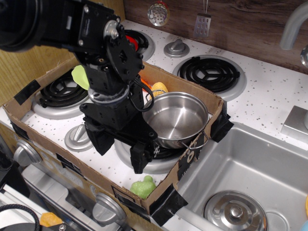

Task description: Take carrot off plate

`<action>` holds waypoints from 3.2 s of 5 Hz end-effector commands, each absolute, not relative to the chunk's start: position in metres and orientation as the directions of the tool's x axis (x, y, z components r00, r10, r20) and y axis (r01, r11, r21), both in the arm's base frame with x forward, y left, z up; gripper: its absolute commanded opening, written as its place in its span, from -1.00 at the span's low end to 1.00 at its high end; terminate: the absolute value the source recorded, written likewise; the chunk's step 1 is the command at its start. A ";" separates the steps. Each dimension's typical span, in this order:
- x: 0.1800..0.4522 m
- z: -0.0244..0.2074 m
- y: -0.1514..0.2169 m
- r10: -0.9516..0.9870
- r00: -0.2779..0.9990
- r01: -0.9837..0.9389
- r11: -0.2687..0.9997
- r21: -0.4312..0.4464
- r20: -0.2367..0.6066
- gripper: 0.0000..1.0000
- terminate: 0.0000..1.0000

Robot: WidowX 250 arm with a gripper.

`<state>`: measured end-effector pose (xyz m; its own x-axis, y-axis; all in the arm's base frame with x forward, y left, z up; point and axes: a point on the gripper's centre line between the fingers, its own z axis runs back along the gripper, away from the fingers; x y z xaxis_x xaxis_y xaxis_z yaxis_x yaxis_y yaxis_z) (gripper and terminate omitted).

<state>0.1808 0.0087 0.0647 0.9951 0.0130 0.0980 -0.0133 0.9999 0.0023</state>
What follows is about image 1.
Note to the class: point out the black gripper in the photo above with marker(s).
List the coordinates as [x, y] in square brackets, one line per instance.
[122, 121]

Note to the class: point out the orange toy carrot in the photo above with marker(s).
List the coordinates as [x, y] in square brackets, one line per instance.
[146, 83]

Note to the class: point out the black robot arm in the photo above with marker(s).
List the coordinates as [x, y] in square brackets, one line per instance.
[94, 34]

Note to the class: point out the light green plastic plate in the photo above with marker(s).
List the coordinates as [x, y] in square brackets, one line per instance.
[80, 77]

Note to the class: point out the black front right burner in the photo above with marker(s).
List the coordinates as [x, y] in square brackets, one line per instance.
[165, 153]

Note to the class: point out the black burner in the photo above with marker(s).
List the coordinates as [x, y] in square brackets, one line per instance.
[214, 74]
[142, 41]
[165, 153]
[63, 92]

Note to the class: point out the silver knob front left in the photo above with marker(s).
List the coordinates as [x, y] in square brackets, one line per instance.
[77, 139]

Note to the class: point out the green toy vegetable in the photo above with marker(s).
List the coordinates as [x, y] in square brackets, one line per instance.
[143, 188]

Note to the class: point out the stainless steel pot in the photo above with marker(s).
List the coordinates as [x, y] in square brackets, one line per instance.
[176, 117]

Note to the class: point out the silver oven knob right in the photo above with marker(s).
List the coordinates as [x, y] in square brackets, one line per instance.
[107, 211]

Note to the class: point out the silver oven knob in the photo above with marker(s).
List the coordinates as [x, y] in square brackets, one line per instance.
[107, 211]
[25, 154]

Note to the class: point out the brown cardboard fence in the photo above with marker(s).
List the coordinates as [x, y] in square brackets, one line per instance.
[108, 173]

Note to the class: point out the yellow toy corn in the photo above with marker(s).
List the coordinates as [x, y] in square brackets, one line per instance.
[159, 88]

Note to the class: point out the black front left burner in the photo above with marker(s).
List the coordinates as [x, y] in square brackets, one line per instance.
[63, 92]

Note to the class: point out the silver oven knob left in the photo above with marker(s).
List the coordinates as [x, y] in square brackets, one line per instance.
[25, 154]

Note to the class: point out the orange toy food piece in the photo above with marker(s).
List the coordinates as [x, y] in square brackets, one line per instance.
[49, 219]

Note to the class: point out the black back left burner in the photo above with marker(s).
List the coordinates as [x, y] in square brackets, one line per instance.
[142, 41]

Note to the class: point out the red white toy cheese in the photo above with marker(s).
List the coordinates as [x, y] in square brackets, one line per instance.
[133, 42]

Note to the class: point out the silver knob back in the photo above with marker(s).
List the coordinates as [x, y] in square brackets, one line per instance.
[176, 49]

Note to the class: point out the black back right burner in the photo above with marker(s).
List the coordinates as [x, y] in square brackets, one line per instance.
[214, 74]

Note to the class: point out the silver pot lid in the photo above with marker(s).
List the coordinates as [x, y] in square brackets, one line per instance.
[235, 211]

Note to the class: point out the silver hanging strainer ladle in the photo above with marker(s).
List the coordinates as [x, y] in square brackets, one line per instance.
[158, 13]

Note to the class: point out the silver hanging slotted spatula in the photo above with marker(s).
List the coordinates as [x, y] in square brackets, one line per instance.
[202, 23]

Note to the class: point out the grey sink basin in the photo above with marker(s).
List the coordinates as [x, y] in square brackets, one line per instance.
[271, 171]

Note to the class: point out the grey faucet base block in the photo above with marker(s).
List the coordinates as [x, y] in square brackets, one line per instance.
[296, 124]

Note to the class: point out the grey toy faucet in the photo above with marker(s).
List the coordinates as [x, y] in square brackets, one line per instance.
[294, 40]

